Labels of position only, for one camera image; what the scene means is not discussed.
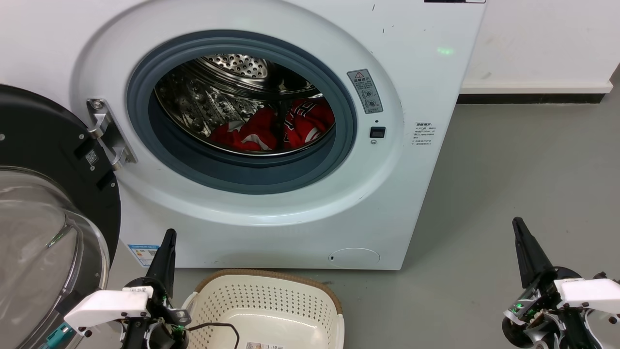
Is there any stainless steel washing machine drum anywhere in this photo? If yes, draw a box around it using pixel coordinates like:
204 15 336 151
154 53 336 157

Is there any grey rubber door gasket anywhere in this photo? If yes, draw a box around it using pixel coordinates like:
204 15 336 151
126 30 358 195

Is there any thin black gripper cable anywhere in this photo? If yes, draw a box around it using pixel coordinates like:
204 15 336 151
186 322 241 349

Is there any small printed text sticker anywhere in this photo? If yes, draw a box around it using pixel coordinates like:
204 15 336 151
413 121 436 146

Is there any round white filter cover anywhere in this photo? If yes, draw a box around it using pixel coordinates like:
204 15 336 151
328 248 381 269

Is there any black washer door with glass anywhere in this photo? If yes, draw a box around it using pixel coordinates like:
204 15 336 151
0 85 122 349

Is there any blue energy label sticker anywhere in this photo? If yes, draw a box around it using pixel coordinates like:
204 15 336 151
127 244 160 268

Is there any black baseboard strip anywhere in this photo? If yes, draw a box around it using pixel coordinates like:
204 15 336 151
458 94 606 105

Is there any grey warning label sticker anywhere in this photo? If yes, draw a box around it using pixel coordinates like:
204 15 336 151
347 69 383 114

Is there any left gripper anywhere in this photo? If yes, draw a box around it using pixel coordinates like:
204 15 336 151
121 229 190 349

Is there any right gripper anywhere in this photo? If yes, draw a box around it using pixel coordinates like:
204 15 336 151
502 217 601 349

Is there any silver metal door hinge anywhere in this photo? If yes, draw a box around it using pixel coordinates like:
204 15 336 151
86 98 138 170

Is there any white front-load washing machine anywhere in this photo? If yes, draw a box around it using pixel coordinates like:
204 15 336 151
0 0 487 270

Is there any red jersey garment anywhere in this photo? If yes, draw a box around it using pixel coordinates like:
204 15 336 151
209 97 336 153

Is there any cream perforated laundry basket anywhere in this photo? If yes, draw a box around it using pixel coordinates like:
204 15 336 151
182 269 345 349

